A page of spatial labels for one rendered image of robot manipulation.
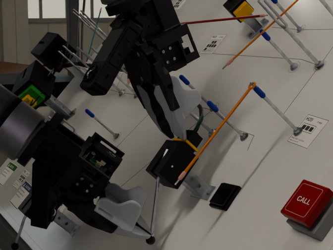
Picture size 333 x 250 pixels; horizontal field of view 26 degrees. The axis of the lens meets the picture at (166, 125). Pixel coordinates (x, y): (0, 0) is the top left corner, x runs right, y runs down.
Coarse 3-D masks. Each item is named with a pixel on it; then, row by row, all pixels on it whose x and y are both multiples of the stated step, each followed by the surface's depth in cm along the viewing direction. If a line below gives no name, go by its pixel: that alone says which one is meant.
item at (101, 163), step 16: (48, 128) 96; (64, 128) 97; (32, 144) 96; (48, 144) 97; (64, 144) 97; (80, 144) 98; (96, 144) 99; (48, 160) 99; (64, 160) 98; (80, 160) 95; (96, 160) 98; (112, 160) 99; (64, 176) 97; (80, 176) 98; (96, 176) 97; (64, 192) 98; (80, 192) 99; (96, 192) 98
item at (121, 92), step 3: (78, 48) 150; (81, 51) 150; (72, 54) 150; (84, 54) 151; (78, 57) 150; (87, 57) 151; (81, 60) 151; (90, 60) 152; (84, 63) 151; (87, 66) 151; (114, 84) 155; (114, 87) 155; (117, 87) 155; (117, 90) 155; (120, 90) 155; (123, 90) 156; (120, 93) 155; (123, 93) 155
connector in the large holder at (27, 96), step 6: (24, 90) 161; (30, 90) 159; (36, 90) 160; (18, 96) 161; (24, 96) 160; (30, 96) 160; (36, 96) 160; (42, 96) 160; (30, 102) 159; (36, 102) 160
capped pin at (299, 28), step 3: (273, 0) 115; (276, 0) 115; (276, 3) 115; (279, 6) 116; (282, 9) 116; (285, 12) 116; (288, 15) 117; (288, 18) 117; (291, 18) 117; (291, 21) 117; (294, 21) 117; (294, 24) 117; (297, 24) 118; (297, 27) 118; (300, 27) 118; (303, 27) 118; (297, 30) 118; (300, 30) 118
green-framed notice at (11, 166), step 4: (8, 164) 179; (12, 164) 177; (8, 168) 177; (12, 168) 175; (16, 168) 173; (4, 172) 177; (8, 172) 175; (12, 172) 173; (0, 176) 177; (4, 176) 175; (8, 176) 173; (0, 180) 175; (4, 180) 173; (0, 184) 173
